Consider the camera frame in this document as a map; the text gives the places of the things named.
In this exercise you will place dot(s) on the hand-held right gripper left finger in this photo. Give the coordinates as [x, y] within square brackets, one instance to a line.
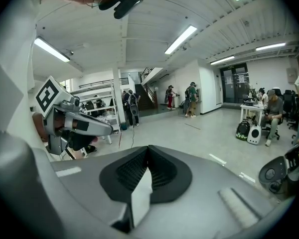
[89, 183]

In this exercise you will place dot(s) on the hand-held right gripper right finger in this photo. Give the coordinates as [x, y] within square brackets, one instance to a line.
[201, 203]

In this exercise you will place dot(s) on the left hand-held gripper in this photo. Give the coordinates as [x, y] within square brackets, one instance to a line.
[48, 96]

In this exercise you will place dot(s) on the person's left forearm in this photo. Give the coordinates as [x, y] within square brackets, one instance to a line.
[39, 126]

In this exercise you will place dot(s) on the person's left hand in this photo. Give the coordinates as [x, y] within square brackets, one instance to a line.
[59, 124]

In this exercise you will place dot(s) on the white metal rack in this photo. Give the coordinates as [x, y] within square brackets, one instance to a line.
[99, 103]

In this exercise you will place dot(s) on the staircase with black railing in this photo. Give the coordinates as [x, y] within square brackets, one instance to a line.
[145, 93]

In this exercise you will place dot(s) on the grey round device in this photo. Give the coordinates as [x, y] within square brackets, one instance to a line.
[272, 172]

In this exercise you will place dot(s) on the green and black pet backpack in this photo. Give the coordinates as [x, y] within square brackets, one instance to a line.
[242, 131]

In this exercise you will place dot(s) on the white pet carrier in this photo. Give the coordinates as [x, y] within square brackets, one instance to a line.
[254, 134]

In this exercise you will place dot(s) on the person's white shirt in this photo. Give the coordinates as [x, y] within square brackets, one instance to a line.
[10, 66]

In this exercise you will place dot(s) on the white table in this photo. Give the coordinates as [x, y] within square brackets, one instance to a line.
[249, 108]

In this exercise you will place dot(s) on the black crate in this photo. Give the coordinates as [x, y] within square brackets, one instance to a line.
[297, 155]

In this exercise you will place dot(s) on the dark double door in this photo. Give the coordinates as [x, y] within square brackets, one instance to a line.
[233, 83]

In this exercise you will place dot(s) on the black office chair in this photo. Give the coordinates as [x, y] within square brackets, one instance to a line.
[290, 106]

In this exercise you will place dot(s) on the black head camera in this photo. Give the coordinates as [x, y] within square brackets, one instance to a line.
[125, 5]

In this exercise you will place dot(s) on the grey wall panel box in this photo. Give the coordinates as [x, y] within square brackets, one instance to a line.
[291, 72]

